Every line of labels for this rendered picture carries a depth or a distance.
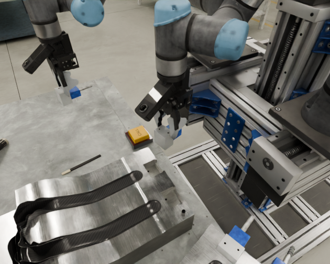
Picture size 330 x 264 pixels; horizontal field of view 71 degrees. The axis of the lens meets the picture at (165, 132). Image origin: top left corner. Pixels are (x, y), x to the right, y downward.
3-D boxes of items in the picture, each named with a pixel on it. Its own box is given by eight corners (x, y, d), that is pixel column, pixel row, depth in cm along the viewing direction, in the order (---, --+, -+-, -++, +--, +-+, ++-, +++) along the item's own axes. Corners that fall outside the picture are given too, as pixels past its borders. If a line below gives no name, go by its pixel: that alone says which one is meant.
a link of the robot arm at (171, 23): (186, 9, 42) (145, 3, 45) (183, 64, 50) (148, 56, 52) (200, -2, 47) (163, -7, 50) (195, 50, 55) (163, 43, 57)
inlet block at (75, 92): (90, 88, 95) (87, 76, 91) (95, 94, 92) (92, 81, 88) (58, 100, 89) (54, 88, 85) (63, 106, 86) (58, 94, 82)
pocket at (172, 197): (174, 192, 66) (174, 185, 64) (184, 207, 63) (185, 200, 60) (160, 199, 65) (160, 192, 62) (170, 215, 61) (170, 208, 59)
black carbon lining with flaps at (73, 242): (139, 171, 69) (136, 151, 63) (165, 216, 59) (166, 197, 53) (11, 229, 57) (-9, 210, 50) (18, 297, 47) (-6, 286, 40)
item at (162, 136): (182, 122, 80) (183, 110, 76) (193, 130, 77) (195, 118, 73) (154, 141, 73) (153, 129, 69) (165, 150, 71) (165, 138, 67)
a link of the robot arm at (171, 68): (171, 64, 50) (146, 52, 54) (171, 83, 53) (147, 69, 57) (194, 53, 54) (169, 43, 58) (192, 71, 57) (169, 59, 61)
